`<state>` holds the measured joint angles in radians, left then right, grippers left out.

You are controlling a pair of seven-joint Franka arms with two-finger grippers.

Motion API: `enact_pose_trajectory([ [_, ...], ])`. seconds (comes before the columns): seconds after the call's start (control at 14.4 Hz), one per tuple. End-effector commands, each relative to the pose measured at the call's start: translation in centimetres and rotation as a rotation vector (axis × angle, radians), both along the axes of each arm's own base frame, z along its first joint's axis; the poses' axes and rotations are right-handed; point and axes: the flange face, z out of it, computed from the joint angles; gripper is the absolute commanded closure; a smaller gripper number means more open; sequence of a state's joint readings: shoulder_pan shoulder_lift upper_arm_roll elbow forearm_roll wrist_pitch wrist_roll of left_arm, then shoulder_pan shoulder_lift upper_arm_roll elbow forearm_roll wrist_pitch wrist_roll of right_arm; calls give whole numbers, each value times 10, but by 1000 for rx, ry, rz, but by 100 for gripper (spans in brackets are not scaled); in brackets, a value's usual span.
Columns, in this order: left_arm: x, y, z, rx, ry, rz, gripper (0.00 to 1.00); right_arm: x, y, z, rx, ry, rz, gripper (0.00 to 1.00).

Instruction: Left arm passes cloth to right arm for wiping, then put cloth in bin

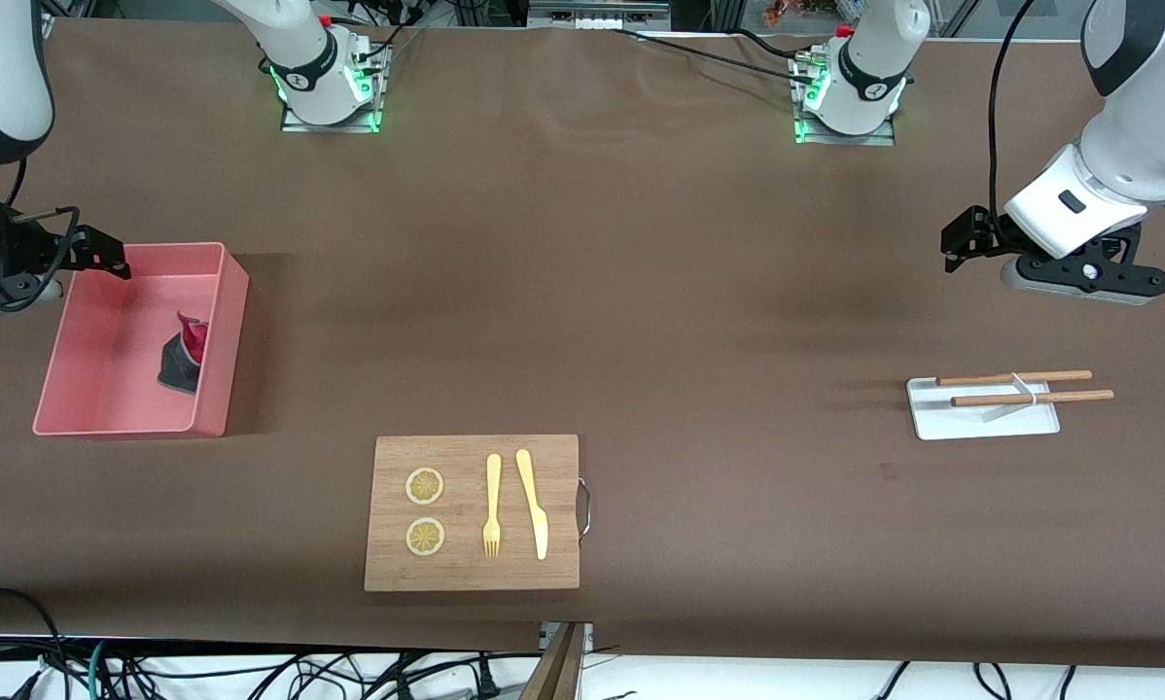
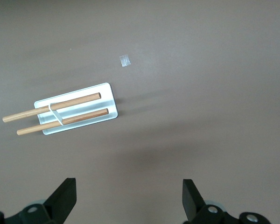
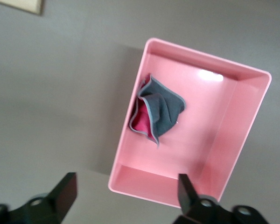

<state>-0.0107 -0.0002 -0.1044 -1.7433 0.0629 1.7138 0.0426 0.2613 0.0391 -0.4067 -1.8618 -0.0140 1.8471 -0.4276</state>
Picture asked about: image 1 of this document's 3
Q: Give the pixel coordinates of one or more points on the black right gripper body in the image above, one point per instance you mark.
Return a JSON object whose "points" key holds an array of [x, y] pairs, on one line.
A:
{"points": [[20, 252]]}

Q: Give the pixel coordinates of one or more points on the grey and pink cloth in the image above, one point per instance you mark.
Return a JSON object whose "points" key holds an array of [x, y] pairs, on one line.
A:
{"points": [[182, 365]]}

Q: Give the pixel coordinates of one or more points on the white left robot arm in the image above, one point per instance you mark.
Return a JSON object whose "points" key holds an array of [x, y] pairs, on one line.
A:
{"points": [[1127, 146]]}

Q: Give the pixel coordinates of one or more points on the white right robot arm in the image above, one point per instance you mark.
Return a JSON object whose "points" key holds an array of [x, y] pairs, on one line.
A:
{"points": [[18, 78]]}

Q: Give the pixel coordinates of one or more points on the pink plastic bin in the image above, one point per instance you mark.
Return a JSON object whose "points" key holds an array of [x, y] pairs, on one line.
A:
{"points": [[106, 389]]}

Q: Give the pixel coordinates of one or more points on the brown wooden chopstick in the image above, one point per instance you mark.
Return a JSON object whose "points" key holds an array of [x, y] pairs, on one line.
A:
{"points": [[991, 398], [981, 378]]}

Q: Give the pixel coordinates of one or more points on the white chopstick band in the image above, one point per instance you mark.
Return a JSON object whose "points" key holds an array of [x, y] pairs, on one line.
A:
{"points": [[1028, 389]]}

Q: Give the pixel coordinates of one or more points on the white chopstick rest tray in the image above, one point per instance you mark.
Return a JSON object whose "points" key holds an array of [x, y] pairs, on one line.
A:
{"points": [[942, 423]]}

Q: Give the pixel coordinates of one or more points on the lemon slice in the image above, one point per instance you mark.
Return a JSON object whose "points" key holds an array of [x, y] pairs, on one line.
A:
{"points": [[425, 486], [425, 537]]}

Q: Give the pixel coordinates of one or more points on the yellow plastic fork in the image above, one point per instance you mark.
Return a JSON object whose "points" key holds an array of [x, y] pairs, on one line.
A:
{"points": [[492, 486]]}

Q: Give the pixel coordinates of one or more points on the wooden cutting board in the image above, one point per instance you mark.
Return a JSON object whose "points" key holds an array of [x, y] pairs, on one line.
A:
{"points": [[466, 574]]}

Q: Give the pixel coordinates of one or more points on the yellow plastic knife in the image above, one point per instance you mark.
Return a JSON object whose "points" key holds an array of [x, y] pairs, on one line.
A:
{"points": [[534, 506]]}

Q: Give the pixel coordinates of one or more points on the black power plug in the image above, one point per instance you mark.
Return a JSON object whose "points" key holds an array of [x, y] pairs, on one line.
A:
{"points": [[488, 682]]}

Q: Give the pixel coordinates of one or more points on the wooden beam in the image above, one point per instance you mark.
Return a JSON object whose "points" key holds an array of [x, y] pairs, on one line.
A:
{"points": [[558, 671]]}

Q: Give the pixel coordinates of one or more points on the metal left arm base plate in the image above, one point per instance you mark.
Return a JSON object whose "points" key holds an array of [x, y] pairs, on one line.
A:
{"points": [[804, 134]]}

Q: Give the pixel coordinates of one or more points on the metal bracket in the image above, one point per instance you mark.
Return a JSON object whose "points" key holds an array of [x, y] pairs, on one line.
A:
{"points": [[588, 634]]}

